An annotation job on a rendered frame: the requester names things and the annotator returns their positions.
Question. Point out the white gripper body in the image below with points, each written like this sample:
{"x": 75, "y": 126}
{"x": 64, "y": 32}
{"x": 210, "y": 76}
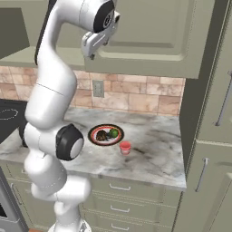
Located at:
{"x": 96, "y": 40}

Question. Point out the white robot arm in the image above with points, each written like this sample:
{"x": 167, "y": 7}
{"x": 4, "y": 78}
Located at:
{"x": 51, "y": 99}

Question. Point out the olive upper cabinet door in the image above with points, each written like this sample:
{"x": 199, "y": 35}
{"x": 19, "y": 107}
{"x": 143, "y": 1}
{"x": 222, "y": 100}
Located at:
{"x": 157, "y": 33}

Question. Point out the olive upper cabinet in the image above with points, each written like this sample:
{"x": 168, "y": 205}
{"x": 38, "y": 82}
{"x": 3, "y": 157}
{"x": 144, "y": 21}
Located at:
{"x": 18, "y": 59}

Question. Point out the green avocado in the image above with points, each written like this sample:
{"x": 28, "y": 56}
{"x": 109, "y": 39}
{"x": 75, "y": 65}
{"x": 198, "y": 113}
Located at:
{"x": 114, "y": 132}

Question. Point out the black rimmed red plate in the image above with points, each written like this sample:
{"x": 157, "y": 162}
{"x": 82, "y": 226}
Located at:
{"x": 92, "y": 136}

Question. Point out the dark brown bread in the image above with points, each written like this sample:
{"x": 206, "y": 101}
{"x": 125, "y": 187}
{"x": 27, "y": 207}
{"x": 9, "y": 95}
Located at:
{"x": 102, "y": 136}

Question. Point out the red jam jar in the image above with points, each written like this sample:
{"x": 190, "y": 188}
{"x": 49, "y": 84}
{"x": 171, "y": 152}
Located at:
{"x": 125, "y": 147}

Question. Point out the olive tall cabinet door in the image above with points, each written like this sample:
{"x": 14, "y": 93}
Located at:
{"x": 211, "y": 90}
{"x": 193, "y": 205}

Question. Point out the olive base cabinet door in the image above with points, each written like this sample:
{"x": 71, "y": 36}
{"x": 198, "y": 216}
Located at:
{"x": 27, "y": 208}

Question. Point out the black hob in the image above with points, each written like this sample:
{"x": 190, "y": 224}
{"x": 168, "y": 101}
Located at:
{"x": 9, "y": 120}

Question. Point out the olive narrow drawer front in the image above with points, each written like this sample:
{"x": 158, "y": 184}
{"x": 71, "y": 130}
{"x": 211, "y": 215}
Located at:
{"x": 15, "y": 170}

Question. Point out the steel oven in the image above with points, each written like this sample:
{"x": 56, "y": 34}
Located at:
{"x": 7, "y": 211}

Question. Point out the grey wall socket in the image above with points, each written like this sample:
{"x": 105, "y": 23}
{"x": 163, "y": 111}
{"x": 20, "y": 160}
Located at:
{"x": 98, "y": 88}

